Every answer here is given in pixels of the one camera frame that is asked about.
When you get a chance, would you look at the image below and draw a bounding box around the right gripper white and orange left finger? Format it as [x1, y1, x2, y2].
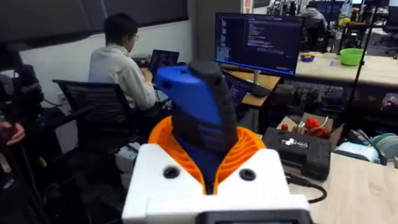
[121, 116, 207, 224]

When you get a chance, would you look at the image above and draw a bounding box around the black cable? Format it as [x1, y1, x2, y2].
[284, 172, 328, 205]

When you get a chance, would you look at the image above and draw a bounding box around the green plastic bowl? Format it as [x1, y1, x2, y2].
[339, 47, 368, 67]

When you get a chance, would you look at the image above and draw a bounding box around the long pale wooden table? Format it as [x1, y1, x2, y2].
[294, 51, 398, 89]

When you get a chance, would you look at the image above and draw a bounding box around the blue electric screwdriver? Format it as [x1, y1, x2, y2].
[154, 58, 239, 195]

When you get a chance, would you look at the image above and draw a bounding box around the right gripper white and orange right finger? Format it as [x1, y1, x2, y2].
[213, 126, 292, 197]

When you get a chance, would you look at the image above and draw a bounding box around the black tripod stand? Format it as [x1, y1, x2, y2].
[340, 0, 381, 139]

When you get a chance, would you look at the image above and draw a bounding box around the black bulky device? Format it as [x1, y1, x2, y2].
[0, 45, 45, 123]

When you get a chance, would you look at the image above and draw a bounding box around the pale blue wipes pack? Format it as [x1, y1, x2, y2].
[333, 141, 382, 165]

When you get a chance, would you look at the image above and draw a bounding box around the cardboard box with red items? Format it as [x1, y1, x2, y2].
[276, 112, 345, 151]

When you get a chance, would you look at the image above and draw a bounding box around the wooden desk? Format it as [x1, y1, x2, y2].
[226, 70, 281, 108]

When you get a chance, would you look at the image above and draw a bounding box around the stack of tape rolls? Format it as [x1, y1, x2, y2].
[371, 133, 398, 160]

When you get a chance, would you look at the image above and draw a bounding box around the person's hand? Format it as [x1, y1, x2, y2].
[0, 121, 26, 146]

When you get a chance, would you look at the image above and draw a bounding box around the black laptop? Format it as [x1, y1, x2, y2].
[148, 49, 180, 75]

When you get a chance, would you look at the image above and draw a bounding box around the black tool case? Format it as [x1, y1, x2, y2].
[262, 126, 332, 182]

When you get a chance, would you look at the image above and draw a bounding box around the black computer monitor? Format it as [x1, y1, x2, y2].
[214, 12, 305, 85]

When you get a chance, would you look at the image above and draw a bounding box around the open laptop with purple screen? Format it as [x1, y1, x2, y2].
[224, 73, 272, 106]

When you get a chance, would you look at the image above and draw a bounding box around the person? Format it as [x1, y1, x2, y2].
[297, 2, 328, 52]
[88, 12, 157, 111]

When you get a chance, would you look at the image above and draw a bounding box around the black office chair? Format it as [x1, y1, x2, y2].
[52, 79, 141, 154]

